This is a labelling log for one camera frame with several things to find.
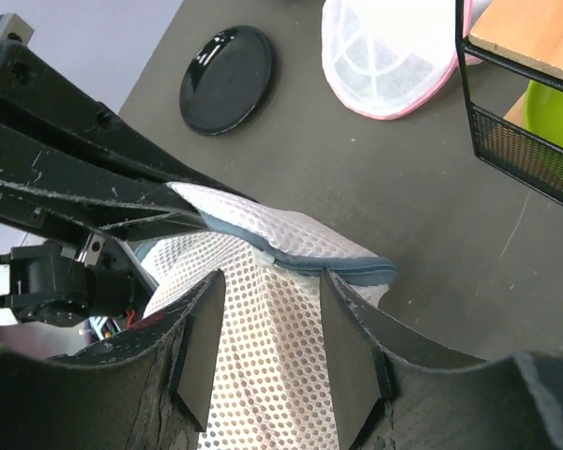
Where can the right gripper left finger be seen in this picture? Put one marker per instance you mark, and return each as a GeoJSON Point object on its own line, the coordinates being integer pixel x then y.
{"type": "Point", "coordinates": [145, 388]}

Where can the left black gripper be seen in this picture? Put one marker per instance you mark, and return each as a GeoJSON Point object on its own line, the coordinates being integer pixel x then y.
{"type": "Point", "coordinates": [70, 166]}

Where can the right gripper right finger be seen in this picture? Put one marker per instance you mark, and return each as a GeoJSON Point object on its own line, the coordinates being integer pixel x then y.
{"type": "Point", "coordinates": [393, 388]}

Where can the white mesh laundry bag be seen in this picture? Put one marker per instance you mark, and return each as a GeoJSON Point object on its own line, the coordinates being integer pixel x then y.
{"type": "Point", "coordinates": [270, 388]}

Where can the black wire wooden rack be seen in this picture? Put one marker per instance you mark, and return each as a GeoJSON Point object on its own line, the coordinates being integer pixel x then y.
{"type": "Point", "coordinates": [524, 38]}

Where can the pink-trimmed mesh laundry bag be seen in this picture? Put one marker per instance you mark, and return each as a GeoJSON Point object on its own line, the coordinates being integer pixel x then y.
{"type": "Point", "coordinates": [385, 59]}

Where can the black round lid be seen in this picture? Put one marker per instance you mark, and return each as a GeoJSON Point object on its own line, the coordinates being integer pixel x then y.
{"type": "Point", "coordinates": [226, 80]}

